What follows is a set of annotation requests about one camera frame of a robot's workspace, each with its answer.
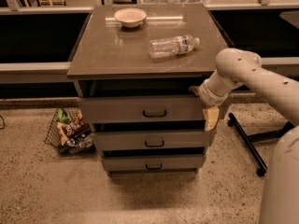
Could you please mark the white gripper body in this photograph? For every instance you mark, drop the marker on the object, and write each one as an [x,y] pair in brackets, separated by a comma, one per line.
[207,96]

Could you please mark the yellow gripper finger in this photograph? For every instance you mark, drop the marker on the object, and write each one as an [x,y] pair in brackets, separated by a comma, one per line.
[194,90]
[211,116]

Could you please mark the grey top drawer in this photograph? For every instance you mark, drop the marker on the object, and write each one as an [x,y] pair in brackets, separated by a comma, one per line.
[141,108]

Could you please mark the grey drawer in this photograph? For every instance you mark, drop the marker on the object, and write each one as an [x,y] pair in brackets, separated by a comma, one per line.
[155,139]
[141,108]
[154,163]

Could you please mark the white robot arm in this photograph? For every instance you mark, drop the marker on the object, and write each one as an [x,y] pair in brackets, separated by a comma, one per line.
[236,67]

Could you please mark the grey drawer cabinet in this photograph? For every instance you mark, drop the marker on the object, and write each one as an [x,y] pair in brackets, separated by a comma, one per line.
[112,61]

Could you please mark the grey bottom drawer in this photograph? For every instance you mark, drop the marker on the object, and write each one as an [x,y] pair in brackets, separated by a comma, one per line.
[154,163]

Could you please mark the grey middle drawer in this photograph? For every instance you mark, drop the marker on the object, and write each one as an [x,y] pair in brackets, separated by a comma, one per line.
[155,139]

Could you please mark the black wheeled stand base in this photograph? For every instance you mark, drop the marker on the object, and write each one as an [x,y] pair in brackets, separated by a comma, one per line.
[249,140]

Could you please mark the clear plastic water bottle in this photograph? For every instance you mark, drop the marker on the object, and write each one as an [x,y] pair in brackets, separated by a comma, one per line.
[177,45]

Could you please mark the white bowl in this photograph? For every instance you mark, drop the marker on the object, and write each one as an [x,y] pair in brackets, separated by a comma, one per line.
[130,17]

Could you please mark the metal railing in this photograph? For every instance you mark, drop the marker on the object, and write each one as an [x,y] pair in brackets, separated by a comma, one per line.
[43,72]

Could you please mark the wire basket of snacks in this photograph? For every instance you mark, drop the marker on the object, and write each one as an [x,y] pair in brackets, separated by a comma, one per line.
[69,133]

